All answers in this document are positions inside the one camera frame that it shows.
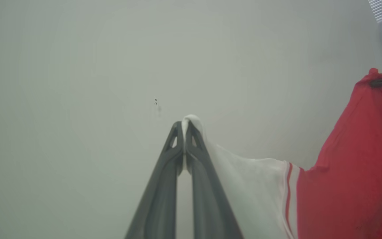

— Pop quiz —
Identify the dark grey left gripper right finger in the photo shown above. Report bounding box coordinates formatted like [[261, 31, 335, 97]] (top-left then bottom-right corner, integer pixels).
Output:
[[186, 121, 244, 239]]

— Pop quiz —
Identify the red and white garment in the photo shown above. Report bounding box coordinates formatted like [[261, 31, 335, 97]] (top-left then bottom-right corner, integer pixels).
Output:
[[181, 68, 382, 239]]

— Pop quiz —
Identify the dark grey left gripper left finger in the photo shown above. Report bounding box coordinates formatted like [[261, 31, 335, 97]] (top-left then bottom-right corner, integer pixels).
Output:
[[124, 121, 184, 239]]

